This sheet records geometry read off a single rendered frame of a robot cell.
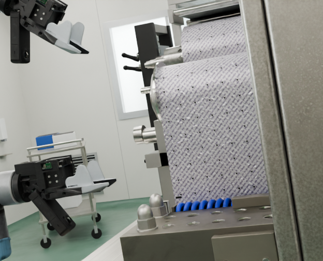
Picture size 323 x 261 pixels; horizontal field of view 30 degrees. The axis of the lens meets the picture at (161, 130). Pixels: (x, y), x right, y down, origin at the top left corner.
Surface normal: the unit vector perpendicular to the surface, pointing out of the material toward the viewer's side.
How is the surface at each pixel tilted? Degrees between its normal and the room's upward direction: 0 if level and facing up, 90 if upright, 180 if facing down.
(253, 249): 90
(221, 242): 90
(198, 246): 90
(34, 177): 90
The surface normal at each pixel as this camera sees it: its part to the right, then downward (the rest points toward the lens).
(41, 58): -0.30, 0.11
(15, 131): 0.94, -0.14
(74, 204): -0.03, 0.07
